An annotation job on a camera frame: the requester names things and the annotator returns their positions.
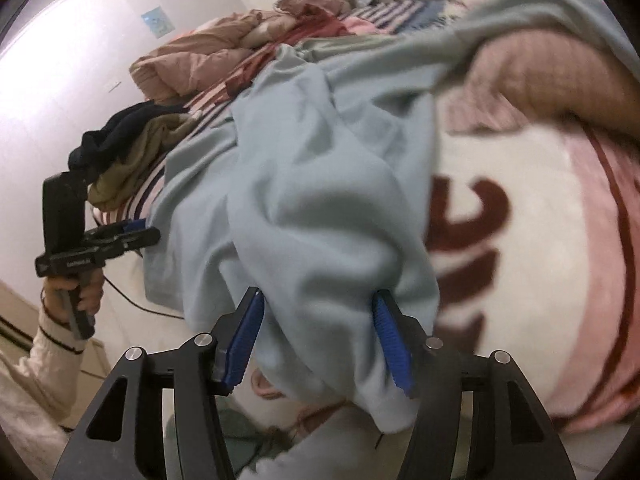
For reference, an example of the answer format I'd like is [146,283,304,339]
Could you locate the light blue garment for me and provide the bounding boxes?
[142,0,601,436]

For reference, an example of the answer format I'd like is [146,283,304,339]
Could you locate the black cable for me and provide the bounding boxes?
[102,275,187,319]

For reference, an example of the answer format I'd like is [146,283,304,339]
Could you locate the olive cloth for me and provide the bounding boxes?
[87,114,202,212]

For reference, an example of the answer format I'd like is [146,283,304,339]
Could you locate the pink ribbed pillow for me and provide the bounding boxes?
[442,27,640,137]

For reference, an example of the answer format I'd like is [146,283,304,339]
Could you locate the dusty pink duvet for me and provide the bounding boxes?
[129,7,313,107]

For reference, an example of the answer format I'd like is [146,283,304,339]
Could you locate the person's grey blue pants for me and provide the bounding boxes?
[235,407,413,480]

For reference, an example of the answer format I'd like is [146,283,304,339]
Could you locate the maroon cloth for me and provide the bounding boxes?
[224,10,353,97]

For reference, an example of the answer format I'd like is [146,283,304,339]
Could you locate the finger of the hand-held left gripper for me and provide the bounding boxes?
[86,219,147,237]
[97,227,162,257]

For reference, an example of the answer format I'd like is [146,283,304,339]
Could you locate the blue white striped cloth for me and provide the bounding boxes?
[347,0,473,32]

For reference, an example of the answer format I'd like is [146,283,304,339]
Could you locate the blue wall poster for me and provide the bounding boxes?
[140,6,177,37]

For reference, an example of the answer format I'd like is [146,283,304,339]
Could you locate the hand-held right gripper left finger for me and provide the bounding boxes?
[50,286,266,480]

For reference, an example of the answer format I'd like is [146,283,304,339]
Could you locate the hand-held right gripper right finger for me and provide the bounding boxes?
[371,290,577,480]

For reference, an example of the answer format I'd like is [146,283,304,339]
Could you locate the person's left forearm cream sleeve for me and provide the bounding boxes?
[0,305,103,433]

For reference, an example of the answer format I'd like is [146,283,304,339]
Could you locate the person's left hand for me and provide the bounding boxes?
[41,262,107,327]

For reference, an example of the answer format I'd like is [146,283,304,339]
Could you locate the navy cloth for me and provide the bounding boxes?
[67,101,190,183]

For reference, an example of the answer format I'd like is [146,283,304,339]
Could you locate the pink navy striped blanket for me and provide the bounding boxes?
[90,72,281,231]

